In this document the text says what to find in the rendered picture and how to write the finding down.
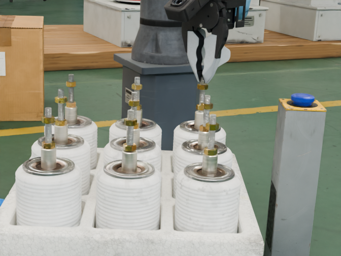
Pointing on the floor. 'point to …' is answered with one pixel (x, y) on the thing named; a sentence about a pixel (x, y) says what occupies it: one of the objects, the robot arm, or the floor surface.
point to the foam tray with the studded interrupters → (146, 250)
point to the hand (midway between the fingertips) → (201, 75)
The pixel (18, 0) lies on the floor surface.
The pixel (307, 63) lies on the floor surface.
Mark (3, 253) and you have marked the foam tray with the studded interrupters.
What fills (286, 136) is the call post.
